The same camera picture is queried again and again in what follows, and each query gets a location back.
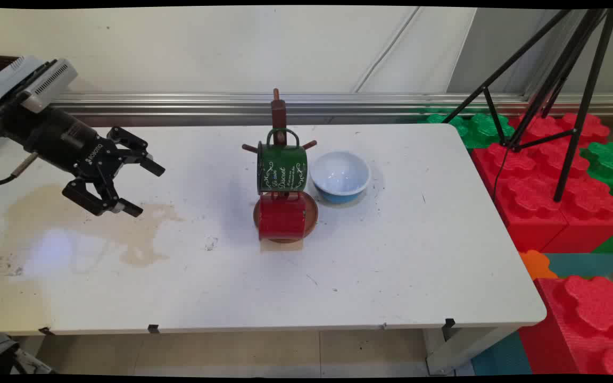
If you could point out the grey table leg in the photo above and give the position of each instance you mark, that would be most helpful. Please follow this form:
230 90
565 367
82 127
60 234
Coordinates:
455 356

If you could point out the teal foam building block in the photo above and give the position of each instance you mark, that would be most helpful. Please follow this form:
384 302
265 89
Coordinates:
500 359

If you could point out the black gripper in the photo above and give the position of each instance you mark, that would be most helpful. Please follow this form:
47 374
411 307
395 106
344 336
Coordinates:
61 141

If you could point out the blue and white bowl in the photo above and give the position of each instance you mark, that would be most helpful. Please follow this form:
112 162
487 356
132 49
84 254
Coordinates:
340 175

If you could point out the silver metal wall rail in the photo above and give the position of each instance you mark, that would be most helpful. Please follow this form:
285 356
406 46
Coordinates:
338 102

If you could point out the orange foam building block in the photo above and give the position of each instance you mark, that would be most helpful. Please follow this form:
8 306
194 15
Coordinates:
536 264

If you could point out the black table clip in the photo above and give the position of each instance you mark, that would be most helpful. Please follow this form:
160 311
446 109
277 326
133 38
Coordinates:
448 325
153 329
46 331

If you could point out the red foam building block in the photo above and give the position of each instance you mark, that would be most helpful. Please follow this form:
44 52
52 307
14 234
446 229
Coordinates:
535 223
578 330

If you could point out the black tripod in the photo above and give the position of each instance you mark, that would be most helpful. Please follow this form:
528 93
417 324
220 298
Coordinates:
583 106

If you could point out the wooden mug tree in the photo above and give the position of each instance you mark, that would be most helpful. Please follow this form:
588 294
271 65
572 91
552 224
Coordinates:
279 114

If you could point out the green foam building block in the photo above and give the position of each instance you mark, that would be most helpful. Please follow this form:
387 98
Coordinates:
607 157
479 130

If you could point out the red enamel mug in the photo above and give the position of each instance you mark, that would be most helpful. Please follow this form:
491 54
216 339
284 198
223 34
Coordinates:
282 218

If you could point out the green enamel mug with lettering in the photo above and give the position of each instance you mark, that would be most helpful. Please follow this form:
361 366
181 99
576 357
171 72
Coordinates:
282 170

